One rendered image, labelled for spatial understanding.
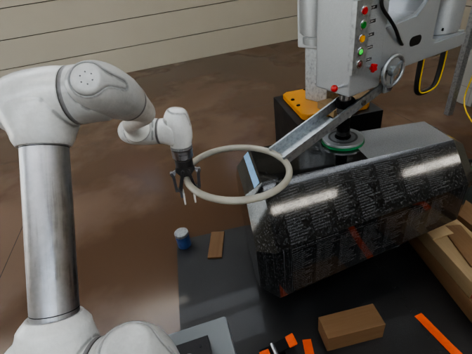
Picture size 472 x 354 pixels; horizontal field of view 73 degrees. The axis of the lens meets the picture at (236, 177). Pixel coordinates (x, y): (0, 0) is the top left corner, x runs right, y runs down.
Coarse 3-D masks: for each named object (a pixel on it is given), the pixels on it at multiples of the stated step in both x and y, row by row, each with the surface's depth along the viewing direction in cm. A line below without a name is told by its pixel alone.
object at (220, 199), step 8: (208, 152) 157; (216, 152) 160; (264, 152) 158; (272, 152) 154; (192, 160) 150; (200, 160) 154; (280, 160) 149; (288, 160) 147; (288, 168) 140; (288, 176) 134; (192, 184) 133; (280, 184) 129; (192, 192) 130; (200, 192) 127; (264, 192) 125; (272, 192) 126; (208, 200) 126; (216, 200) 124; (224, 200) 123; (232, 200) 123; (240, 200) 122; (248, 200) 123; (256, 200) 123
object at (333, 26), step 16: (320, 0) 136; (336, 0) 129; (352, 0) 123; (384, 0) 128; (320, 16) 139; (336, 16) 132; (384, 16) 132; (320, 32) 143; (336, 32) 135; (384, 32) 136; (320, 48) 146; (336, 48) 138; (320, 64) 150; (336, 64) 141; (368, 64) 140; (320, 80) 154; (336, 80) 145; (352, 80) 139; (368, 80) 144
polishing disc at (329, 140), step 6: (330, 132) 176; (354, 132) 172; (360, 132) 171; (324, 138) 171; (330, 138) 170; (354, 138) 167; (360, 138) 166; (330, 144) 165; (336, 144) 164; (342, 144) 164; (348, 144) 163; (354, 144) 162; (360, 144) 164
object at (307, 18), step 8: (304, 0) 192; (312, 0) 188; (304, 8) 194; (312, 8) 190; (304, 16) 197; (312, 16) 193; (304, 24) 199; (312, 24) 195; (304, 32) 202; (312, 32) 198
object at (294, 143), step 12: (372, 96) 158; (324, 108) 161; (348, 108) 154; (360, 108) 158; (312, 120) 160; (324, 120) 161; (336, 120) 153; (300, 132) 160; (312, 132) 158; (324, 132) 152; (276, 144) 155; (288, 144) 158; (300, 144) 148; (312, 144) 152; (288, 156) 147
